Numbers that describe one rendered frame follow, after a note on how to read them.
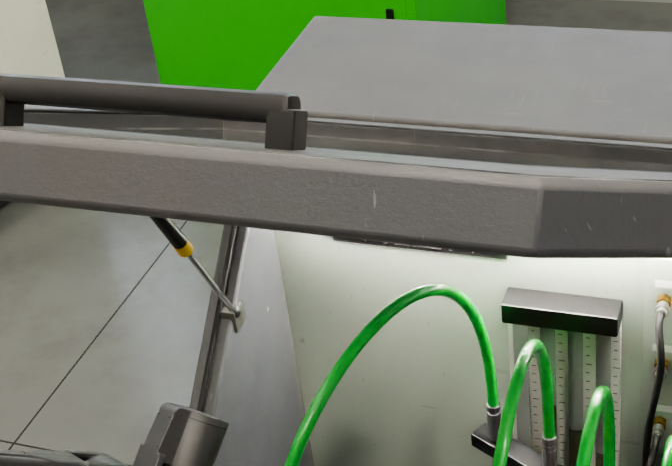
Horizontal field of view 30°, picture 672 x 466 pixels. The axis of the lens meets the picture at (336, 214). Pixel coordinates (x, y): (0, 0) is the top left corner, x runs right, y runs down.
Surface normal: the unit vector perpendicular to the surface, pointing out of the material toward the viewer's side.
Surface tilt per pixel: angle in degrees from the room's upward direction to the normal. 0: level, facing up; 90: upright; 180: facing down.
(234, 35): 90
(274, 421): 90
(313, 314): 90
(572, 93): 0
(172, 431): 68
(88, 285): 0
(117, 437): 0
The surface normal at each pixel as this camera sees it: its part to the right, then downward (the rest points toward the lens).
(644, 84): -0.11, -0.83
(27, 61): 0.82, 0.23
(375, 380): -0.33, 0.55
